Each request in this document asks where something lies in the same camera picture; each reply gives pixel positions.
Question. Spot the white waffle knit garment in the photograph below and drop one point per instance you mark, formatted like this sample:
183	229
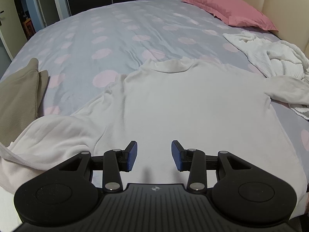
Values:
282	58

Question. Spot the white door frame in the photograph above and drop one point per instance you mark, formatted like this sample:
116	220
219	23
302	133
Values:
48	2

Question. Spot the beige padded headboard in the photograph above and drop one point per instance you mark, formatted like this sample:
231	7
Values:
277	0

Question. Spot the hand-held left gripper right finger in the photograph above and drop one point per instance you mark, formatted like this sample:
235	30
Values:
177	156

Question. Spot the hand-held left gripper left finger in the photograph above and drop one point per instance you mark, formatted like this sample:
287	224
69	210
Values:
131	157

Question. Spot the pink pillow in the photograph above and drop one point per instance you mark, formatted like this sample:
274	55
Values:
227	7

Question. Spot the cream door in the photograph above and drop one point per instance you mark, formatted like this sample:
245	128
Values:
12	17

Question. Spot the white fleece sweater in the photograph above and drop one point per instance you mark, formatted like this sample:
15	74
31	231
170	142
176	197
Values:
193	106

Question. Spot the beige fleece garment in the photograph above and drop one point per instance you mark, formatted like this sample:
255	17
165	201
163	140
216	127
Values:
19	96

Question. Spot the red framed picture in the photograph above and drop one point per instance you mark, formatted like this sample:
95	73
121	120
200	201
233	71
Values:
29	27

